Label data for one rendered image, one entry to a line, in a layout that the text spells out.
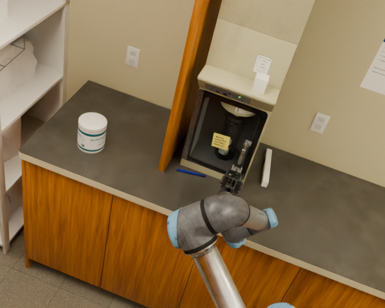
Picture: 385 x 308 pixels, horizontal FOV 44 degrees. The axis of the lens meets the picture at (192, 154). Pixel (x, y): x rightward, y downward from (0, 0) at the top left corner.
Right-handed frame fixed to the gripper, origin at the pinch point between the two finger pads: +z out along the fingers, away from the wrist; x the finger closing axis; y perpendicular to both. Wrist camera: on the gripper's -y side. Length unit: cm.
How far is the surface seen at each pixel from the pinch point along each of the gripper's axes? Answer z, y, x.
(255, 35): 13, 55, 11
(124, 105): 43, -20, 69
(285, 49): 13, 53, -2
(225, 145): 12.3, 1.5, 8.7
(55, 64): 56, -19, 118
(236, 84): 5.7, 36.7, 11.6
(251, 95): 2.3, 36.6, 4.5
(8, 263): -15, -114, 106
